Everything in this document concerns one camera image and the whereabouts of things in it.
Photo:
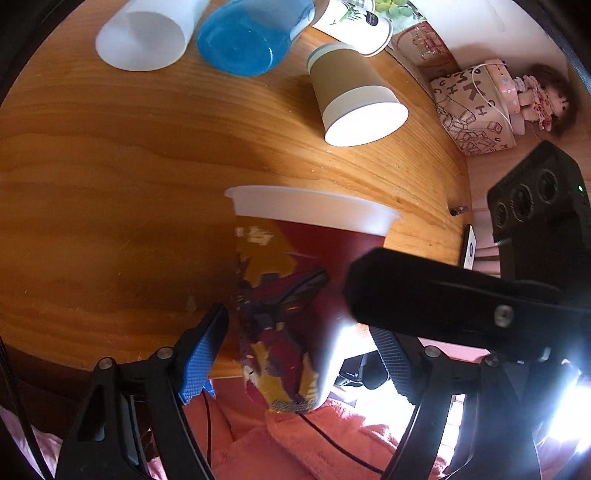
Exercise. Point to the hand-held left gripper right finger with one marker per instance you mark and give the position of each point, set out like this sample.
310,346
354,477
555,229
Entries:
398,369

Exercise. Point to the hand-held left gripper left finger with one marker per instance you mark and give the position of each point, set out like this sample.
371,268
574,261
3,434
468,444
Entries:
202,364

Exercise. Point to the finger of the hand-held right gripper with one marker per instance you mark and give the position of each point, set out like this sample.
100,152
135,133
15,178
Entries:
415,290

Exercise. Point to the red printed paper cup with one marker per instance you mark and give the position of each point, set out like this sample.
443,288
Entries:
295,295

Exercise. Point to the brown paper cup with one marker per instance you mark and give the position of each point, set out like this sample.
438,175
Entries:
351,87

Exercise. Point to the white plant print paper cup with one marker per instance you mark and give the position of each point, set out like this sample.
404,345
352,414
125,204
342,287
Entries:
355,23

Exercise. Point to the blue plastic cup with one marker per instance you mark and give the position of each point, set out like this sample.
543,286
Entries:
244,41

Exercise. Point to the white translucent plastic cup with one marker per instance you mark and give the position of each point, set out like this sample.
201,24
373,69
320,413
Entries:
143,37

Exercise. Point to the white phone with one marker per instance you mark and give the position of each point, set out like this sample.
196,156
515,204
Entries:
470,247

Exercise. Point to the pink towel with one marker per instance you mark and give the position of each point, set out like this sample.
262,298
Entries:
300,447

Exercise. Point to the brown haired doll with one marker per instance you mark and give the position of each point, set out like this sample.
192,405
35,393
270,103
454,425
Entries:
547,94

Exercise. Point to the clear pink printed box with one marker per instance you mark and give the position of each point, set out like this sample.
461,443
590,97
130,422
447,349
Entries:
422,44

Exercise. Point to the green grapes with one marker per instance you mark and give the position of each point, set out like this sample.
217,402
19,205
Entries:
395,8

